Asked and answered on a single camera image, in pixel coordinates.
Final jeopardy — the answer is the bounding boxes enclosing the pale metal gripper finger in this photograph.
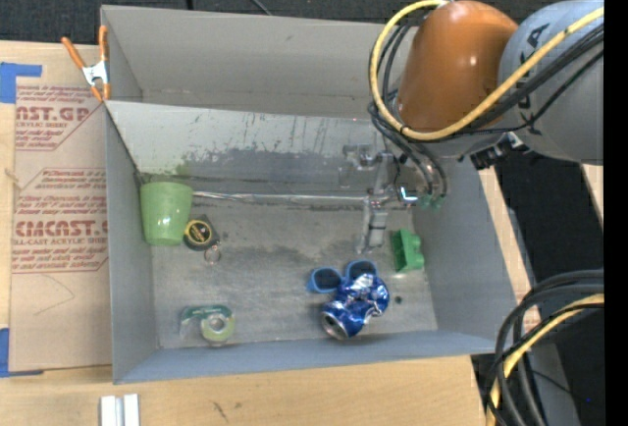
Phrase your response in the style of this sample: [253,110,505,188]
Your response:
[359,198,391,255]
[338,143,382,188]

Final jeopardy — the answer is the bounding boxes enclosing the green toy block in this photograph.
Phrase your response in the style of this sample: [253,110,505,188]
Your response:
[390,228,426,274]

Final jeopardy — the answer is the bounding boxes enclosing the blue sunglasses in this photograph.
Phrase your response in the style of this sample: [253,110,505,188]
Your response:
[306,259,380,294]

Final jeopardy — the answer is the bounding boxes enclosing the crushed blue drink can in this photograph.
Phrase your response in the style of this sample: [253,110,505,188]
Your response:
[320,272,392,343]

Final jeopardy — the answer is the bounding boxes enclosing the grey metal bin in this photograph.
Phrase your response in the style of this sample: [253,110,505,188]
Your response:
[99,4,520,385]

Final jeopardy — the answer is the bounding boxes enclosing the black and yellow tape measure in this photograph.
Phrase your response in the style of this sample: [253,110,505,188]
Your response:
[183,214,223,265]

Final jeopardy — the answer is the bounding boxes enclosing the green plastic cup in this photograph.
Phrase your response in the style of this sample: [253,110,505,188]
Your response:
[139,182,194,248]

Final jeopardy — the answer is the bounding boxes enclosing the brown cardboard board, red print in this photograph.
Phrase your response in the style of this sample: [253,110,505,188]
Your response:
[0,39,114,374]

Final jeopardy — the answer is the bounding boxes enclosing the black cylinder on white bracket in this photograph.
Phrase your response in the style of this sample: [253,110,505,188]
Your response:
[469,138,527,170]

